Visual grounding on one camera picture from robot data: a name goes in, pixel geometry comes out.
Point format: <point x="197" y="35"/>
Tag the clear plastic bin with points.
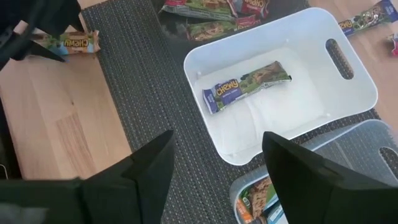
<point x="357" y="146"/>

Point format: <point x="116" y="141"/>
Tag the white plastic bin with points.
<point x="280" y="109"/>

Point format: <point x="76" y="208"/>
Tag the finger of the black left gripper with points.
<point x="56" y="15"/>
<point x="21" y="48"/>

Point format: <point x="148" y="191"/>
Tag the purple Chewy granola bar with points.
<point x="367" y="17"/>
<point x="242" y="85"/>

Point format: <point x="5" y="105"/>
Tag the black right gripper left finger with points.
<point x="133" y="189"/>

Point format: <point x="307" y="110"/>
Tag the dark smoky plastic bin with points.
<point x="174" y="34"/>

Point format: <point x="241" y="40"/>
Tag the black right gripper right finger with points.
<point x="317" y="196"/>

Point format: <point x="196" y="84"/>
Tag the dark grey woven mat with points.
<point x="140" y="93"/>

